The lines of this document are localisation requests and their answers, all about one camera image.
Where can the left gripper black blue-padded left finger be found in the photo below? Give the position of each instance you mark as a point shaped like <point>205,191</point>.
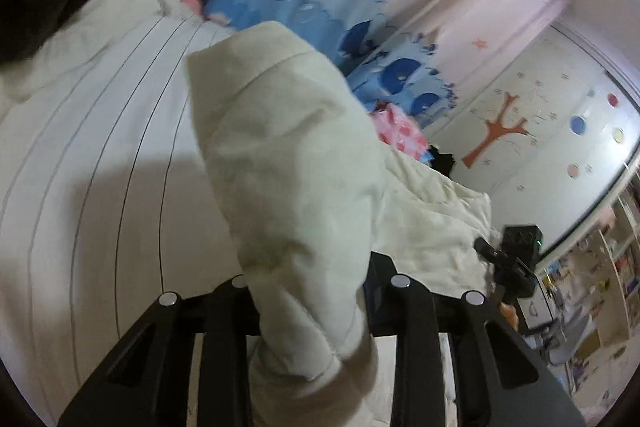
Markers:
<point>179,348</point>

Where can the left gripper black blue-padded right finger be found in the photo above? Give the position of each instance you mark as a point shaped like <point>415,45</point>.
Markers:
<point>499,380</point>

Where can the cream quilted padded jacket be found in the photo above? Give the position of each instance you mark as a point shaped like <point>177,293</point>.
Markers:
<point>309,193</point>

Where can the cluttered white shelf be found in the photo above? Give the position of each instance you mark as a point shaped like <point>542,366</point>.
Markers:
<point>585,320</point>

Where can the white wardrobe with tree decal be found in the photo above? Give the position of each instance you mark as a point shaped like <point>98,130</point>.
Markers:
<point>548,138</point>

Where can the pink checked cloth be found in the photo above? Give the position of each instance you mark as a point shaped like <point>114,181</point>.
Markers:
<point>393,126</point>

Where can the white striped bed duvet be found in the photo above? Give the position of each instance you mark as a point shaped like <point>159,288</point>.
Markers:
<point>105,204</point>

